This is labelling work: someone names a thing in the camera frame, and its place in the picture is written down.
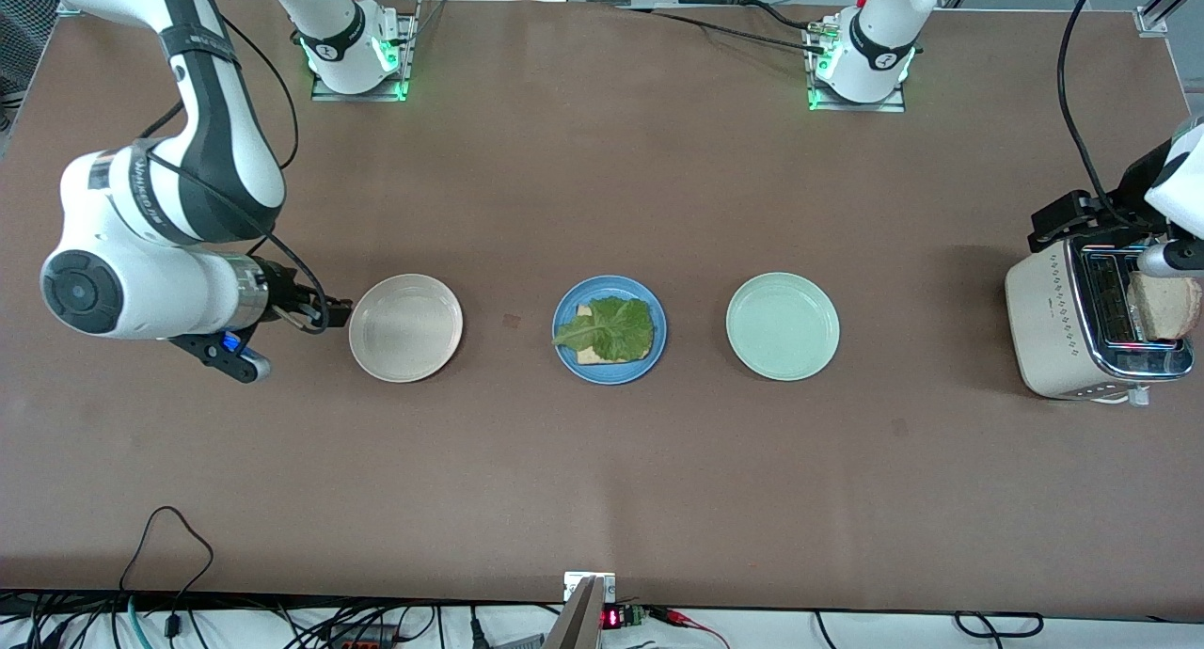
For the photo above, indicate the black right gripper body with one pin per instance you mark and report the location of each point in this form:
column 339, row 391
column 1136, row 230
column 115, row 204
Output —
column 279, row 292

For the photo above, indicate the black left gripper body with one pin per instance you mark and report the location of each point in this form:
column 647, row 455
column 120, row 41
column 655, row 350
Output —
column 1132, row 196

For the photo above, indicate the brown bread slice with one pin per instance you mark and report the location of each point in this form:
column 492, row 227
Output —
column 1166, row 310
column 589, row 356

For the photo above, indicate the green lettuce leaf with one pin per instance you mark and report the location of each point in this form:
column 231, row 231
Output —
column 616, row 329

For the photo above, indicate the beige round plate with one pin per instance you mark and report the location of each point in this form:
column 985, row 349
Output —
column 404, row 329

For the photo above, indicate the blue round plate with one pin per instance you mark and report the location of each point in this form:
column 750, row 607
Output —
column 609, row 374

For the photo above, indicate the light green round plate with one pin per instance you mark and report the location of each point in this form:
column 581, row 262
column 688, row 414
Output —
column 781, row 327

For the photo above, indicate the cream chrome toaster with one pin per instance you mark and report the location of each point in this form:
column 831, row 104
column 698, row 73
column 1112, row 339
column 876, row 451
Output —
column 1044, row 329

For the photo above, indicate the black white checkered fabric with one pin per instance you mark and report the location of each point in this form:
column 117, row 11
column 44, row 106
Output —
column 19, row 47

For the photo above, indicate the red LED display module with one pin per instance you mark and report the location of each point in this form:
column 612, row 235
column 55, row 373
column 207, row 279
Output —
column 613, row 618

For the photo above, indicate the red black clip leads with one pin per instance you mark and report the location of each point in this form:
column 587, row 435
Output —
column 677, row 617

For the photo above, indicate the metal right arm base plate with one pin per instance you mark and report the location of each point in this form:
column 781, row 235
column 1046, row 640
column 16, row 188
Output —
column 357, row 96

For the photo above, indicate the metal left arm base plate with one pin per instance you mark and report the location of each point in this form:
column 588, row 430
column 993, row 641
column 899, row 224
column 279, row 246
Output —
column 856, row 107

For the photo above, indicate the aluminium camera mount post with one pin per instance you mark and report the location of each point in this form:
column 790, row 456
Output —
column 583, row 621

